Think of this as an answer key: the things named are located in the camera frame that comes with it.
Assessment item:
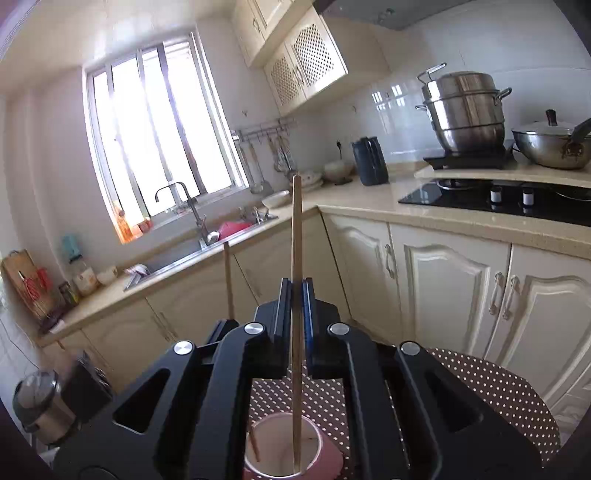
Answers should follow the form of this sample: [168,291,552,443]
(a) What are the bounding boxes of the long wooden chopstick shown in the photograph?
[291,175,304,477]
[223,244,262,463]

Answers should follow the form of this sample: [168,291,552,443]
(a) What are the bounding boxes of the stainless steel steamer pot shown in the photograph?
[416,62,513,153]

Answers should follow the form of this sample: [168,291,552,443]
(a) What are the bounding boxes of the steel sink faucet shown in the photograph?
[154,181,208,252]

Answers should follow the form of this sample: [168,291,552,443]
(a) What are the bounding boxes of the red kitchen tool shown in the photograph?
[18,268,49,301]

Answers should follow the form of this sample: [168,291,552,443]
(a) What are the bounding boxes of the clear jar with label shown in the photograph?
[69,256,100,296]

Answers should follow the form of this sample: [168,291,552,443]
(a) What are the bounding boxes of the cream upper wall cabinets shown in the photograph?
[231,0,324,68]

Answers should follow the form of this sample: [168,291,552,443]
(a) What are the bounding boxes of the cream lattice-door wall cabinet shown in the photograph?
[263,7,393,116]

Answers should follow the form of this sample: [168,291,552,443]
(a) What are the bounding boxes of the kitchen window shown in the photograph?
[83,32,250,245]

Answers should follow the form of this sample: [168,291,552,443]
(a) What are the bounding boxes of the black electric kettle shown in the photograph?
[352,136,389,186]

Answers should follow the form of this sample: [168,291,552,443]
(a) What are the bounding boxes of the black box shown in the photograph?
[60,351,114,416]

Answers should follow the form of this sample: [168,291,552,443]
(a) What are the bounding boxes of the steel pedal trash can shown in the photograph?
[11,369,77,446]

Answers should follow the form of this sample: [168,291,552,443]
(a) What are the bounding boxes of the stainless steel sink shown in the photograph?
[124,222,278,289]

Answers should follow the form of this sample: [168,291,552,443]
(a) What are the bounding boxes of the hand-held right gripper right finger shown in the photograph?
[302,278,542,480]

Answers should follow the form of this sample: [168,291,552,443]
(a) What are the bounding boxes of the polka dot round table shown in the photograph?
[252,348,561,480]

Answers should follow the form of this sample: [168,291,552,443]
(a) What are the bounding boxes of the orange bottle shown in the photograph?
[113,200,134,243]

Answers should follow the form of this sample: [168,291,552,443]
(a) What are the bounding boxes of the steel pan lid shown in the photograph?
[513,110,578,139]

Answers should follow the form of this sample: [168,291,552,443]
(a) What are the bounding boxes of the hanging kitchen utensils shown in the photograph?
[270,134,296,174]

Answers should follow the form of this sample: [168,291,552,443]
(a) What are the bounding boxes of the hanging steel ladle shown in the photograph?
[240,138,273,195]

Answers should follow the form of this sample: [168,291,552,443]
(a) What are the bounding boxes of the steel wok with black handle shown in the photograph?
[512,110,591,169]

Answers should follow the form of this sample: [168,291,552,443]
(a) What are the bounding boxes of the pink cup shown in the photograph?
[244,412,345,480]

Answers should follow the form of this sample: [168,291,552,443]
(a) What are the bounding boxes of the steel wall utensil rail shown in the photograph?
[231,117,298,144]

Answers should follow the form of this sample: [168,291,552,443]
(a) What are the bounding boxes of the red plastic basin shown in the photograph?
[217,220,254,241]

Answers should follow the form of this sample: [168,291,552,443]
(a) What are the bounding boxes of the wooden cutting board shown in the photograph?
[2,249,58,324]

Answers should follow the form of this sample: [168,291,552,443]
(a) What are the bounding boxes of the black glass gas stove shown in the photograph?
[398,179,591,227]

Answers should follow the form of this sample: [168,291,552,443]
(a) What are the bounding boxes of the grey range hood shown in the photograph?
[323,0,476,31]

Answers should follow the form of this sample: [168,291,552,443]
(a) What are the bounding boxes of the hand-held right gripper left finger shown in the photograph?
[53,277,294,480]

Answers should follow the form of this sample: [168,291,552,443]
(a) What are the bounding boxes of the black induction cooker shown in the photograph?
[424,141,518,171]

